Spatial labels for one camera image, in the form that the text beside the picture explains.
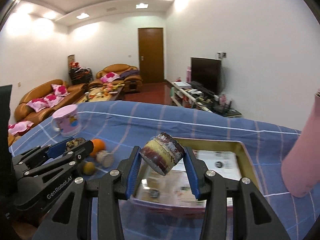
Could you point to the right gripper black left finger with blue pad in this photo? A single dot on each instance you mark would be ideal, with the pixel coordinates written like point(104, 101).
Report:
point(70, 216)

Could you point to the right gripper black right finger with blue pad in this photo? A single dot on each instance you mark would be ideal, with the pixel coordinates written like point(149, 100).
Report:
point(253, 217)

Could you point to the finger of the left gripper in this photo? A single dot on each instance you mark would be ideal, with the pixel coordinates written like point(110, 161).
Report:
point(57, 149)
point(66, 166)

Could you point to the dark brown walnut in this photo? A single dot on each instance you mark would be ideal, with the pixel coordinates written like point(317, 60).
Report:
point(73, 143)

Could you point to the large orange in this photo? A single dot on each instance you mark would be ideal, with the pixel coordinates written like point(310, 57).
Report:
point(98, 145)

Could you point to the purple sugarcane piece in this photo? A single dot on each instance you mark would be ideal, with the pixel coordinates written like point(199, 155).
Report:
point(162, 153)

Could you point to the black data acquisition screen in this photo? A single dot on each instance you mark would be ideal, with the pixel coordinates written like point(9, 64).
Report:
point(7, 232)

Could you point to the pink cartoon mug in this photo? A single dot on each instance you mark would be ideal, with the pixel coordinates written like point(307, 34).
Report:
point(66, 121)

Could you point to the small green-yellow fruit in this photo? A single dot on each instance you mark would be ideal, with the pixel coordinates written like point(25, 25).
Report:
point(88, 168)

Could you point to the long brown leather sofa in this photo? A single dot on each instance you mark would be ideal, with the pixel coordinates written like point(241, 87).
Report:
point(40, 103)

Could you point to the pink thermos bottle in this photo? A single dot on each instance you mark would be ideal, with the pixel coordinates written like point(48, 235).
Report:
point(300, 168)

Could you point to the pink tin box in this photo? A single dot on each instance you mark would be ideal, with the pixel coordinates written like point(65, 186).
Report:
point(171, 194)

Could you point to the blue plaid tablecloth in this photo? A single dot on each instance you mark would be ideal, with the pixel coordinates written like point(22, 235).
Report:
point(124, 124)

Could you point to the black cluttered shelf rack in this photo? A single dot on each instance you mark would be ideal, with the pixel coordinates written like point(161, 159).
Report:
point(77, 73)

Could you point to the cluttered coffee table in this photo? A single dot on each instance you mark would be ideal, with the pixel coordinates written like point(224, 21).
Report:
point(102, 92)

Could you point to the brown leather armchair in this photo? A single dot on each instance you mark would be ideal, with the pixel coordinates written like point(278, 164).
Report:
point(120, 73)

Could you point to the white TV stand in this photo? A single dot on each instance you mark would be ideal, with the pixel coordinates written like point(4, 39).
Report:
point(187, 97)

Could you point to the black television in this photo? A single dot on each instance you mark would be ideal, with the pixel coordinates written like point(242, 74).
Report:
point(206, 73)

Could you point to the brown wooden door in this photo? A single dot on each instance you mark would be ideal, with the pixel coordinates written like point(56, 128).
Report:
point(151, 54)

